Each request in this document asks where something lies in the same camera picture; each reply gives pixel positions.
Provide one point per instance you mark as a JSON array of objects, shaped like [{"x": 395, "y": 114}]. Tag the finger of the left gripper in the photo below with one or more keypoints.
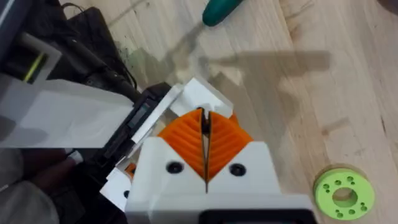
[{"x": 200, "y": 95}]

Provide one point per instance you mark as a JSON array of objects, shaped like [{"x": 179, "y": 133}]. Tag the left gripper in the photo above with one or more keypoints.
[{"x": 68, "y": 118}]

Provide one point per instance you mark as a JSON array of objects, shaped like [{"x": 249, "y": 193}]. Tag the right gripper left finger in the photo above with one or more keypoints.
[{"x": 161, "y": 174}]

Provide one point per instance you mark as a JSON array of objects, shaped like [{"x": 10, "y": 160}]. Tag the green disc with holes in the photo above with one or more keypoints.
[{"x": 367, "y": 193}]

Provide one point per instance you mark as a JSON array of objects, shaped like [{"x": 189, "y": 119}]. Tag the blue electric screwdriver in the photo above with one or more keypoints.
[{"x": 219, "y": 12}]

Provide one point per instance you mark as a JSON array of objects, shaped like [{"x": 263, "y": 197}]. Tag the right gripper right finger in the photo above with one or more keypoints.
[{"x": 245, "y": 174}]

